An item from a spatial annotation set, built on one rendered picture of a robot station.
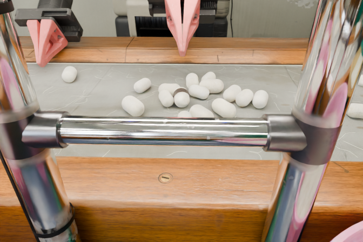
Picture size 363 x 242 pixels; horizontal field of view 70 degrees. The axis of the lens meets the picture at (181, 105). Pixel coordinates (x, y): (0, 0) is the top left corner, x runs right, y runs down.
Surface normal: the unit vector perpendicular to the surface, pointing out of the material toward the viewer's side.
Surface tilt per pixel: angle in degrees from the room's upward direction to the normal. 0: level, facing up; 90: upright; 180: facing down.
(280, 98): 0
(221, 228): 90
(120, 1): 90
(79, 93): 0
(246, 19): 90
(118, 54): 45
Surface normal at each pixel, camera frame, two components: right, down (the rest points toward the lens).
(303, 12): -0.11, 0.48
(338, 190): 0.00, -0.87
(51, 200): 0.69, 0.36
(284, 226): -0.48, 0.43
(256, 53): -0.02, -0.27
